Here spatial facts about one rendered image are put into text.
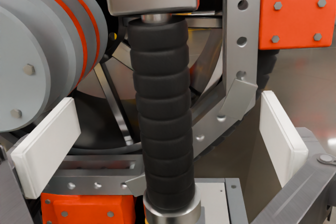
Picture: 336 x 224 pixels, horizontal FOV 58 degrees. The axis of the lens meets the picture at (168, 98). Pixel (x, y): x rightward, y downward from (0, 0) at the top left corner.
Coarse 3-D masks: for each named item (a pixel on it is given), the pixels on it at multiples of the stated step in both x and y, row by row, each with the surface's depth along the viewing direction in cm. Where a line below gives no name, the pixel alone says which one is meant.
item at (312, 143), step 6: (300, 132) 16; (306, 132) 16; (306, 138) 16; (312, 138) 16; (306, 144) 15; (312, 144) 15; (318, 144) 15; (312, 150) 15; (318, 150) 15; (324, 150) 15; (330, 192) 13; (330, 198) 13; (330, 204) 13
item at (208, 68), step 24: (96, 0) 52; (216, 0) 62; (120, 24) 49; (192, 24) 48; (216, 24) 48; (120, 48) 51; (216, 48) 53; (96, 72) 53; (192, 72) 68; (216, 72) 49; (72, 96) 56; (192, 96) 53; (96, 120) 68; (120, 120) 56; (96, 144) 59; (120, 144) 58
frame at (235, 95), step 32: (224, 0) 40; (256, 0) 36; (224, 32) 42; (256, 32) 38; (224, 64) 44; (256, 64) 39; (224, 96) 42; (192, 128) 44; (224, 128) 44; (64, 160) 54; (96, 160) 53; (128, 160) 52; (64, 192) 51; (96, 192) 50; (128, 192) 50
